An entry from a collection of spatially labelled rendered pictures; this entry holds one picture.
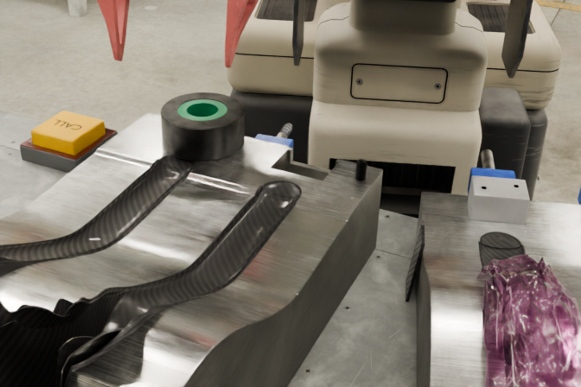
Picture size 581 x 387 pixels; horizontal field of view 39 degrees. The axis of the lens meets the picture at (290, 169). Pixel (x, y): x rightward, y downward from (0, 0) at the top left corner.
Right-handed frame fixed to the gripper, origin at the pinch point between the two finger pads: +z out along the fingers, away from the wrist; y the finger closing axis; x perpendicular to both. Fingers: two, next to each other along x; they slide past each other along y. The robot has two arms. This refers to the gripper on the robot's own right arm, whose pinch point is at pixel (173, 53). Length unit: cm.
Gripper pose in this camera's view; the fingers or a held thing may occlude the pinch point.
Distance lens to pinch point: 72.6
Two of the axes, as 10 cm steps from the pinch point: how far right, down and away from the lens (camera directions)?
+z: -0.6, 10.0, 0.6
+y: 10.0, 0.7, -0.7
